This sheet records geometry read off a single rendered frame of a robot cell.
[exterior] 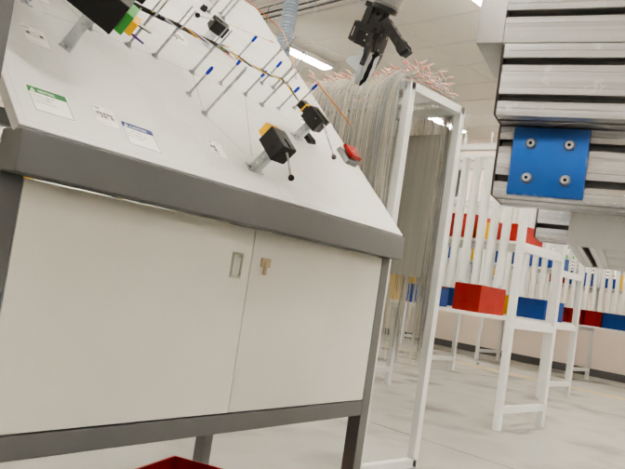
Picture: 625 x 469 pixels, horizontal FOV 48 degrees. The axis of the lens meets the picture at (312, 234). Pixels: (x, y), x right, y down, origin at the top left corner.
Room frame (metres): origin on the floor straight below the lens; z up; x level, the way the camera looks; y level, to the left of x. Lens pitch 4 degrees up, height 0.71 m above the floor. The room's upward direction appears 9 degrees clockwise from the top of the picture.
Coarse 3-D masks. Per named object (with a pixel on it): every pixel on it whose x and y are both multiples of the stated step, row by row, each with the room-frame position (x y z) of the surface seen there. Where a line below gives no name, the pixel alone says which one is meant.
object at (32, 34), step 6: (24, 24) 1.19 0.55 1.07; (24, 30) 1.18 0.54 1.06; (30, 30) 1.19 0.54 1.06; (36, 30) 1.20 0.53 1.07; (30, 36) 1.17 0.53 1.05; (36, 36) 1.19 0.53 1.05; (42, 36) 1.20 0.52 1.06; (36, 42) 1.18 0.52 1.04; (42, 42) 1.19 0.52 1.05; (48, 48) 1.19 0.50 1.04
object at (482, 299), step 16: (464, 224) 4.60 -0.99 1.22; (512, 224) 4.35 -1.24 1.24; (512, 240) 4.34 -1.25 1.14; (528, 240) 4.44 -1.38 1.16; (416, 288) 4.84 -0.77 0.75; (464, 288) 4.59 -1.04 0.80; (480, 288) 4.51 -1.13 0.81; (496, 288) 4.64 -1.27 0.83; (464, 304) 4.57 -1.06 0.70; (480, 304) 4.51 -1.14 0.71; (496, 304) 4.66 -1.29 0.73
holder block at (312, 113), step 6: (312, 108) 1.78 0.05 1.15; (318, 108) 1.82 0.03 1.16; (306, 114) 1.79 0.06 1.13; (312, 114) 1.78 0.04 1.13; (318, 114) 1.78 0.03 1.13; (306, 120) 1.79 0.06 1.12; (312, 120) 1.78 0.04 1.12; (318, 120) 1.78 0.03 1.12; (324, 120) 1.78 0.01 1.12; (312, 126) 1.79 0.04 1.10; (318, 126) 1.78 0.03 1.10; (318, 132) 1.82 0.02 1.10
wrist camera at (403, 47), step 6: (384, 24) 1.78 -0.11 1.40; (390, 24) 1.78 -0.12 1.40; (390, 30) 1.78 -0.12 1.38; (396, 30) 1.79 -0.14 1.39; (390, 36) 1.78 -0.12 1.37; (396, 36) 1.77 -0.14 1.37; (402, 36) 1.81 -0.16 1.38; (396, 42) 1.78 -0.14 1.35; (402, 42) 1.77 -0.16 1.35; (396, 48) 1.78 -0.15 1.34; (402, 48) 1.77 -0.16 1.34; (408, 48) 1.78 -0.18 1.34; (402, 54) 1.78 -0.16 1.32; (408, 54) 1.79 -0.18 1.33
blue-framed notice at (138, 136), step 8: (120, 120) 1.22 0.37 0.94; (128, 128) 1.22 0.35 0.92; (136, 128) 1.24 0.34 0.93; (144, 128) 1.26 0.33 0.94; (128, 136) 1.21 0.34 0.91; (136, 136) 1.22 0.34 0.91; (144, 136) 1.25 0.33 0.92; (152, 136) 1.27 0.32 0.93; (136, 144) 1.21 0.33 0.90; (144, 144) 1.23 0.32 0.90; (152, 144) 1.25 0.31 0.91; (160, 152) 1.25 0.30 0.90
